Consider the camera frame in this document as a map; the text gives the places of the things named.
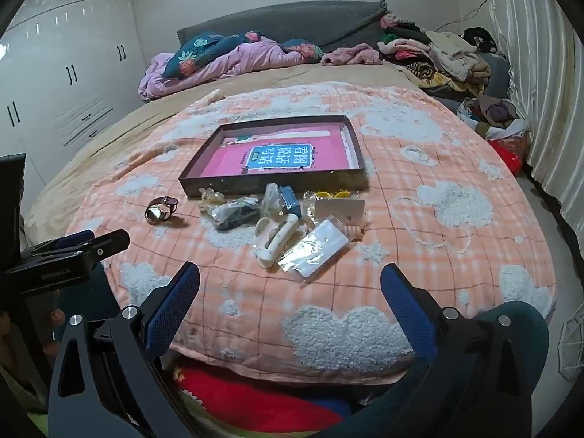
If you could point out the purple floral duvet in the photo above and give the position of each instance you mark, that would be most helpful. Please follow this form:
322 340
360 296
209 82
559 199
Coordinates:
228 59

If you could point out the pile of clothes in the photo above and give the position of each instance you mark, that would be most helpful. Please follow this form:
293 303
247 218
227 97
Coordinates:
438 59

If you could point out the black bag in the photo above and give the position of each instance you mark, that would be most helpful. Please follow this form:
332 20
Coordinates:
479 39

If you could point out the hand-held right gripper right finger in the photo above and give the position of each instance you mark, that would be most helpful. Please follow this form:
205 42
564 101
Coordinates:
408 310

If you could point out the orange checked fleece blanket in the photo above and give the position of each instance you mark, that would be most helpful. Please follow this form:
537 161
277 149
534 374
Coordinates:
410 246

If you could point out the person's left hand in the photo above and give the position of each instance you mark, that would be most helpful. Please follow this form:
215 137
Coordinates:
55 318

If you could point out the white hair claw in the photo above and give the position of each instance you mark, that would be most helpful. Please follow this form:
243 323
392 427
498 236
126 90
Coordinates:
278 237

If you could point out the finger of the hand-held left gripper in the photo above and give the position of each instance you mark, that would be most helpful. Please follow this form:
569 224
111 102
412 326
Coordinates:
105 246
68 242

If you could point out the yellow plastic rings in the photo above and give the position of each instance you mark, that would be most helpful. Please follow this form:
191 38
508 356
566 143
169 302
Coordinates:
340 194

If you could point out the white earring card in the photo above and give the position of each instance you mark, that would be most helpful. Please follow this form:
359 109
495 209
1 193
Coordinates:
340 212

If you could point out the clear plastic bag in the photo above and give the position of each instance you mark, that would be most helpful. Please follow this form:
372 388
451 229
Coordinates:
315 248

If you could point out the small blue box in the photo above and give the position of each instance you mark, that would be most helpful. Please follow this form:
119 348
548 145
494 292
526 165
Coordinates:
289 200

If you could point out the pink book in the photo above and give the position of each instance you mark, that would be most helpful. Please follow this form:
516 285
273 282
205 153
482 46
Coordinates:
237 159

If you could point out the clear bag with silver jewelry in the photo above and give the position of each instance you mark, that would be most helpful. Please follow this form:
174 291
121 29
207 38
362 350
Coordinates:
271 200

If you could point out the pink fuzzy garment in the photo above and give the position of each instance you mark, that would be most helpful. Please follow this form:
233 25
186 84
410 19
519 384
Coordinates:
351 54

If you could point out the tan bedsheet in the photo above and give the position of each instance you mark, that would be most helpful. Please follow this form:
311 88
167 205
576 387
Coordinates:
114 146

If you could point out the grey headboard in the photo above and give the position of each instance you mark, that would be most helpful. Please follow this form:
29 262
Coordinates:
296 23

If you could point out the red cloth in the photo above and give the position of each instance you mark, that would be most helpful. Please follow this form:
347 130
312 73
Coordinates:
508 157

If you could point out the red fuzzy blanket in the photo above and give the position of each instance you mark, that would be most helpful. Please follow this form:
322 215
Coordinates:
255 401

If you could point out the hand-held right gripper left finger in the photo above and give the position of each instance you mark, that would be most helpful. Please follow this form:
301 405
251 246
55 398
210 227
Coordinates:
175 303

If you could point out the bag of clothes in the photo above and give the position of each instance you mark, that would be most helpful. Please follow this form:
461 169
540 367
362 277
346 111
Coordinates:
497 116

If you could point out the white wardrobe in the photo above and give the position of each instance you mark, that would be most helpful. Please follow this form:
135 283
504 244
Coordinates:
68 54

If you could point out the pink shallow box tray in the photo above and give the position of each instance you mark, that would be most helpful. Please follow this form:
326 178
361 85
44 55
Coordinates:
283 185

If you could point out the clear bag with dark jewelry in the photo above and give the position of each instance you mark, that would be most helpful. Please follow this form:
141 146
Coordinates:
235 214

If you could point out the striped white curtain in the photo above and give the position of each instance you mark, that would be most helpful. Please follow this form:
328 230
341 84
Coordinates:
543 77

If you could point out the clear hair clips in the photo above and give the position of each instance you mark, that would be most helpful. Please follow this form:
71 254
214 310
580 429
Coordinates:
212 198

